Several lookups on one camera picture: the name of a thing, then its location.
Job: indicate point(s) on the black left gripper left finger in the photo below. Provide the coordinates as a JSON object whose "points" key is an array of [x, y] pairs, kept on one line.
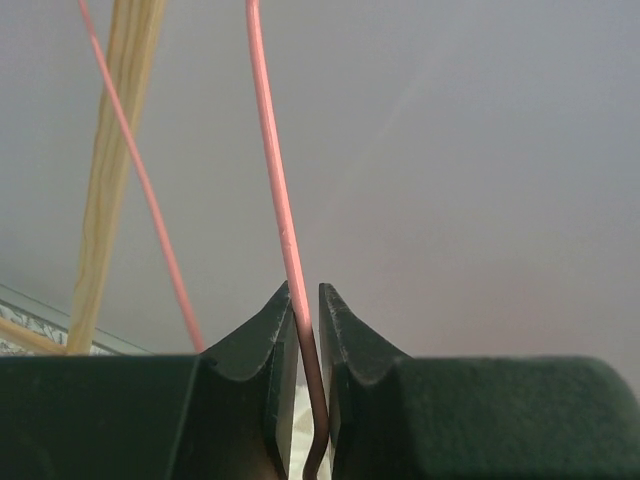
{"points": [[225, 413]]}

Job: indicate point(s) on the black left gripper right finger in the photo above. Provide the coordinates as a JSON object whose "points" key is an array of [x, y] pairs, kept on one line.
{"points": [[395, 416]]}

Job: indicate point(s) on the pink wire hanger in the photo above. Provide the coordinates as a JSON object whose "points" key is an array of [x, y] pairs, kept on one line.
{"points": [[190, 321], [288, 243]]}

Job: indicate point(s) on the floral patterned table mat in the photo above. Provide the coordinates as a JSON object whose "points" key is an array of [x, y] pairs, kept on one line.
{"points": [[28, 325]]}

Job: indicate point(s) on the left wooden clothes rack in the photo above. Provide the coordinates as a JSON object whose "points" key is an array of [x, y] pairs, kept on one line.
{"points": [[125, 68]]}

